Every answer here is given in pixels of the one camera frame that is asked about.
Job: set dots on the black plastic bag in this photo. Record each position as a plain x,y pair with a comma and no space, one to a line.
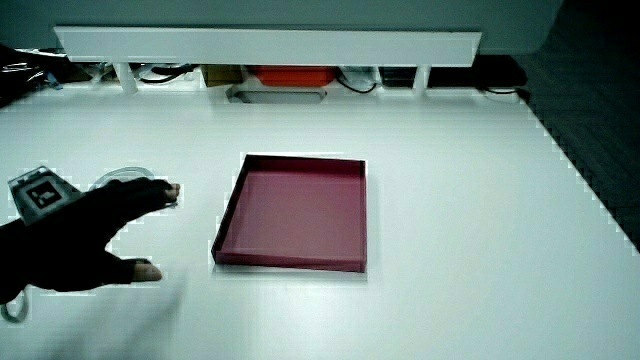
17,72

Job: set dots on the person's left forearm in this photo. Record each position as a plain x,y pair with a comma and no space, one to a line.
7,260

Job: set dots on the white desk shelf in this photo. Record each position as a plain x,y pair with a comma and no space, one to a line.
270,46

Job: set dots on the orange box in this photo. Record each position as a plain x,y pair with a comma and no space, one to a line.
294,75

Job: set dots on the red shallow tray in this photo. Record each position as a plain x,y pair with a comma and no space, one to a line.
300,220

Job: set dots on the olive cardboard box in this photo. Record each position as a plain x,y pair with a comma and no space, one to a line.
221,75

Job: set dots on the clear plastic bag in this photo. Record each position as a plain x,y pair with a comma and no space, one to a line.
357,75

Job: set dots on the person's left hand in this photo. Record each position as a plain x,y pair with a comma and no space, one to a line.
75,240

